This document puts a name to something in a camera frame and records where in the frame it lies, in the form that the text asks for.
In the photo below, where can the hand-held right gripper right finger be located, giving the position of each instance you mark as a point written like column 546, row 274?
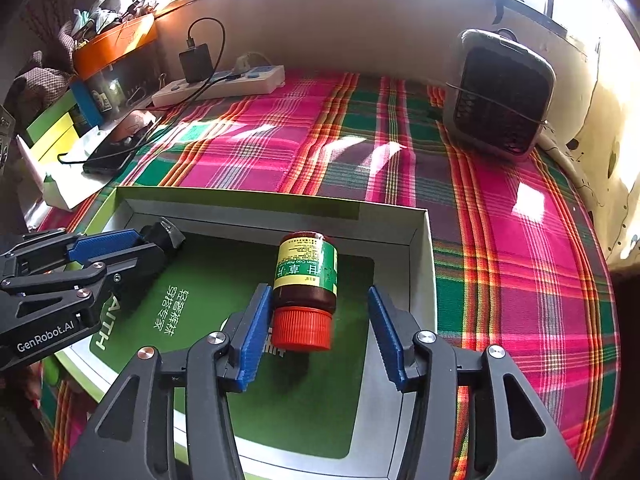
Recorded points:
column 385, row 330

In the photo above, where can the green white cardboard box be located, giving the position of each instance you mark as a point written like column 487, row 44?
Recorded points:
column 310, row 410

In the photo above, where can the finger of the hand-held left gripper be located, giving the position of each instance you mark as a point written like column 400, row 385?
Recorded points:
column 135, row 265
column 107, row 245

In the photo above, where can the white power strip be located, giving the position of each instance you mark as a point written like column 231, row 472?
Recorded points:
column 260, row 82

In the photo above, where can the checked cloth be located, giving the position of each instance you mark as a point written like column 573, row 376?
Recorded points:
column 40, row 85

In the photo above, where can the grey desktop fan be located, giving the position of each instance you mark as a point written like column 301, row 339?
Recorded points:
column 500, row 95

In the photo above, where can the black smartphone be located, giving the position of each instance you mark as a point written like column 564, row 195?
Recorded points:
column 107, row 162

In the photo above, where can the pink green plaid blanket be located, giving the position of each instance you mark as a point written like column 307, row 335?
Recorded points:
column 500, row 260

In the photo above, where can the cream heart print curtain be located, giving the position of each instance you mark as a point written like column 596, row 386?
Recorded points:
column 610, row 125

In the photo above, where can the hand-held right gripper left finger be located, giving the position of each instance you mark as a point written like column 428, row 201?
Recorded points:
column 255, row 330

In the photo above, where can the white plastic stand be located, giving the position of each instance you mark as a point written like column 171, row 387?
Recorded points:
column 32, row 170

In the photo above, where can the brown medicine bottle red cap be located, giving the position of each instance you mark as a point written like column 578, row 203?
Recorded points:
column 305, row 270

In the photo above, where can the blue box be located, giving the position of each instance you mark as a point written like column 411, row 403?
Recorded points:
column 89, row 105

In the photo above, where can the small black plastic case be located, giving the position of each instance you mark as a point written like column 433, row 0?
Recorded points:
column 162, row 235

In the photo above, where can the orange box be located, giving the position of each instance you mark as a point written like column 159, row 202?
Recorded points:
column 115, row 45

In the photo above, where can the green yellow box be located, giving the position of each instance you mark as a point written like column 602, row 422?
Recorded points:
column 50, row 135

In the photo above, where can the white plug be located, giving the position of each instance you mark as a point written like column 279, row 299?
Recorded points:
column 250, row 61

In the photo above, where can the black charger adapter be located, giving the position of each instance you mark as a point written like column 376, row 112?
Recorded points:
column 196, row 62

